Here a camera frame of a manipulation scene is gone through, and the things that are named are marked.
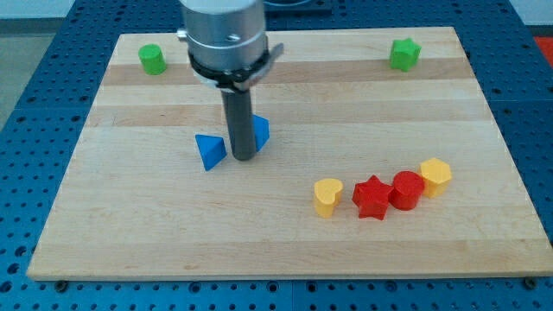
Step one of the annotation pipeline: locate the red star block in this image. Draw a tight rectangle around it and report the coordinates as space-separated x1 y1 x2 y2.
352 175 393 220

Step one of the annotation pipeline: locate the red cylinder block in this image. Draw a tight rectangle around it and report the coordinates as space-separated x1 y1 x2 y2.
389 171 425 211

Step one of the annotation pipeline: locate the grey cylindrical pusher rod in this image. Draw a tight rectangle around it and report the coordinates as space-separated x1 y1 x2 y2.
221 91 257 161

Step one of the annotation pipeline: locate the yellow hexagon block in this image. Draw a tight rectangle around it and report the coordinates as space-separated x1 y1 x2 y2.
419 158 452 198

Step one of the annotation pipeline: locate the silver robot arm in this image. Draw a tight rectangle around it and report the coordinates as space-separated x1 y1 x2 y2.
179 0 284 161

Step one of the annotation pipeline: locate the blue block behind rod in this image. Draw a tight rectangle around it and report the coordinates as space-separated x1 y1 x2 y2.
253 115 270 152

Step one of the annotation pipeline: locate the yellow heart block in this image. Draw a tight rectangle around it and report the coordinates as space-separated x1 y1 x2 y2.
313 178 343 219

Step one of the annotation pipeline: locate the green star block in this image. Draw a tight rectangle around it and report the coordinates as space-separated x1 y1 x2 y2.
389 38 422 72

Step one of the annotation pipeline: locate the blue triangle block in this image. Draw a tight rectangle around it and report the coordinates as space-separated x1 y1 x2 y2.
194 134 227 171

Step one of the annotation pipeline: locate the wooden board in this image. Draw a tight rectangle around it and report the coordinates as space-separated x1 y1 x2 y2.
27 27 552 281

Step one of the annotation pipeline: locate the green cylinder block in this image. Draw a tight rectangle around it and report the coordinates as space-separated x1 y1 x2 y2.
138 44 167 75

